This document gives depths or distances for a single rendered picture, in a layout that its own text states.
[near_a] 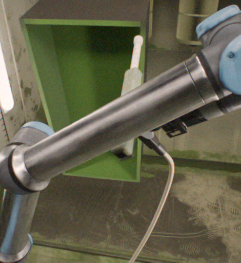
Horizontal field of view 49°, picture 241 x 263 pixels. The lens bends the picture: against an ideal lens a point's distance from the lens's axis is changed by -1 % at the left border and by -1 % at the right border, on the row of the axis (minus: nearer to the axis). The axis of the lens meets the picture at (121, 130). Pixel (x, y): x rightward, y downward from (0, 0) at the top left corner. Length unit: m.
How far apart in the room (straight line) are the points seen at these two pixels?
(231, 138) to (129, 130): 2.44
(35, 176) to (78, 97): 1.43
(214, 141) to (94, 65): 1.56
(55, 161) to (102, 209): 1.86
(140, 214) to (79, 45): 1.44
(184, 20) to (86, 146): 2.09
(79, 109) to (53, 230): 0.99
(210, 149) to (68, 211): 1.51
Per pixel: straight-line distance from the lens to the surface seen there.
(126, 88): 0.79
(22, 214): 0.96
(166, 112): 0.47
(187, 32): 2.50
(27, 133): 0.76
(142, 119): 0.47
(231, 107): 0.65
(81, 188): 2.61
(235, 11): 0.58
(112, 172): 2.09
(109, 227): 2.28
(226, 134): 2.88
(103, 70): 1.83
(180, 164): 2.86
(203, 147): 2.83
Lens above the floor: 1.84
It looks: 32 degrees down
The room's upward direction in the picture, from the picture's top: straight up
